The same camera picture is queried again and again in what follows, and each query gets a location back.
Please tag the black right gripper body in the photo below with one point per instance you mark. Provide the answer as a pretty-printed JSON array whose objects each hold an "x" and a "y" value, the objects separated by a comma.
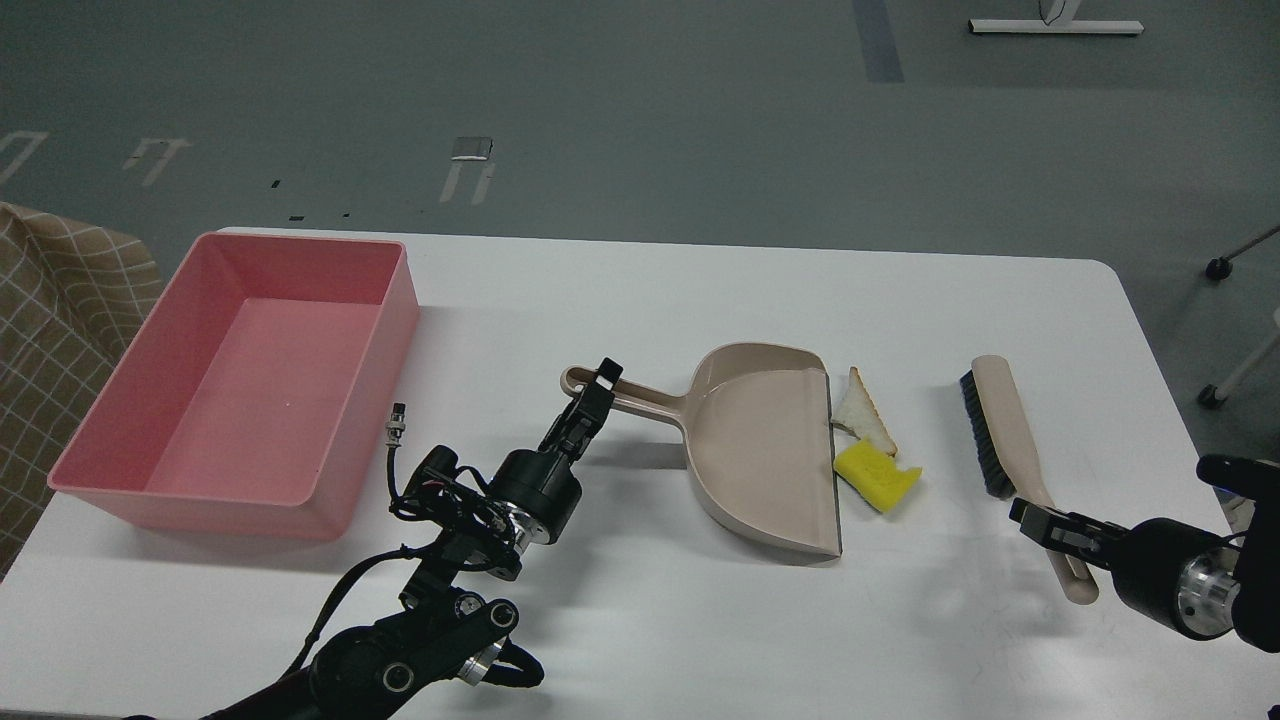
[{"x": 1163, "y": 569}]

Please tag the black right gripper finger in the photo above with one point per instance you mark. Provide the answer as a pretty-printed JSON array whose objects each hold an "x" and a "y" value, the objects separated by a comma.
[
  {"x": 1034, "y": 519},
  {"x": 1068, "y": 547}
]

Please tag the triangular bread slice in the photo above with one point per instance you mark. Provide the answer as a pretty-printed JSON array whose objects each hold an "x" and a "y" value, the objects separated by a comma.
[{"x": 858, "y": 415}]

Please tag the yellow sponge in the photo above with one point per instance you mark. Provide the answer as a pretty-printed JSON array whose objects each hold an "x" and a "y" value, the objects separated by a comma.
[{"x": 875, "y": 475}]

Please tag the beige plastic dustpan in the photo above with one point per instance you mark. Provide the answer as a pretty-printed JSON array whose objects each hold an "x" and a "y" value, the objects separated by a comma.
[{"x": 755, "y": 427}]

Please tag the beige hand brush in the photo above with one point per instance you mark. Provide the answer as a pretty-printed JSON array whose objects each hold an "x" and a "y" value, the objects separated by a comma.
[{"x": 1006, "y": 448}]

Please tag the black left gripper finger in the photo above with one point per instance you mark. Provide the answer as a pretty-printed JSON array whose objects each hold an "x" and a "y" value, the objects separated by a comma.
[
  {"x": 590, "y": 410},
  {"x": 608, "y": 373}
]

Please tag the brown checkered cloth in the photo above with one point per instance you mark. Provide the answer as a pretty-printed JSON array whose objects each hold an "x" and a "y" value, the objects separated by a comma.
[{"x": 73, "y": 297}]

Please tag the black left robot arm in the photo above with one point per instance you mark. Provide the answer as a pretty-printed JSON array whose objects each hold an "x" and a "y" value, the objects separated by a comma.
[{"x": 444, "y": 632}]

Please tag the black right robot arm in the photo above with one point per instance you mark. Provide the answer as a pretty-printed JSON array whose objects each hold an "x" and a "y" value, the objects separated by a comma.
[{"x": 1249, "y": 591}]

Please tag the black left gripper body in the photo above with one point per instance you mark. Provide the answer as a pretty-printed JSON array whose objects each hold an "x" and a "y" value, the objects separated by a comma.
[{"x": 540, "y": 481}]

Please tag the pink plastic bin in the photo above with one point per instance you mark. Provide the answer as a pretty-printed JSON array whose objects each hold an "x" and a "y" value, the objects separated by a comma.
[{"x": 252, "y": 398}]

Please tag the chair leg with caster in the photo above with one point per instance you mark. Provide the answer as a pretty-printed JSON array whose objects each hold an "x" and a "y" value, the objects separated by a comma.
[{"x": 1219, "y": 268}]

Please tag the white stand base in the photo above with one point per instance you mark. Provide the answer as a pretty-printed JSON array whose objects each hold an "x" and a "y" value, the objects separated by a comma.
[{"x": 1127, "y": 28}]

